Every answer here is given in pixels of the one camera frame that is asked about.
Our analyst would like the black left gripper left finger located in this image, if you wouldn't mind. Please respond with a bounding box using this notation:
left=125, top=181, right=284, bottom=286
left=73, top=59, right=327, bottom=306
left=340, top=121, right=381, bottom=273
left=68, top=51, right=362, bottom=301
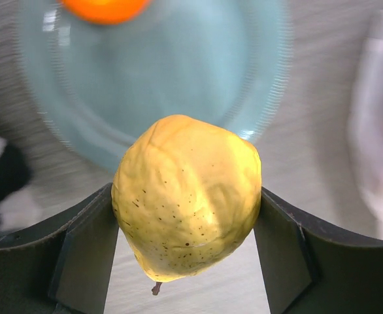
left=0, top=184, right=118, bottom=313

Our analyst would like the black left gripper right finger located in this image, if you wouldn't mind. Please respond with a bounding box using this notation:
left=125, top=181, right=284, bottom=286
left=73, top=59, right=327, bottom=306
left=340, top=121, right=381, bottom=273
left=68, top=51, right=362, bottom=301
left=254, top=188, right=383, bottom=314

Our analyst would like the orange fruit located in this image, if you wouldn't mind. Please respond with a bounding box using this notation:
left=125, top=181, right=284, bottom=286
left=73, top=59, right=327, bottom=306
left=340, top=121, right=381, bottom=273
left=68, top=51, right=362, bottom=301
left=58, top=0, right=152, bottom=26

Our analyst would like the white lemon print plastic bag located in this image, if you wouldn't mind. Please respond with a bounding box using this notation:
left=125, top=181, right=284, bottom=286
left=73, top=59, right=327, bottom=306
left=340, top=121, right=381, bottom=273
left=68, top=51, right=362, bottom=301
left=348, top=10, right=383, bottom=239

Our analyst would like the zebra pattern black white garment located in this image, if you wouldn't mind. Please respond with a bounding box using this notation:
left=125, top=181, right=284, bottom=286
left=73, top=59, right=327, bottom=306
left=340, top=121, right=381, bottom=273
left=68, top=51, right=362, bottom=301
left=0, top=137, right=42, bottom=233

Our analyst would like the grey glass plate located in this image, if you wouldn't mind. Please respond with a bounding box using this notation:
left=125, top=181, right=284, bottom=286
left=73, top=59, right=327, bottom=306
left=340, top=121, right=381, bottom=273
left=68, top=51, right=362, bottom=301
left=16, top=1, right=292, bottom=172

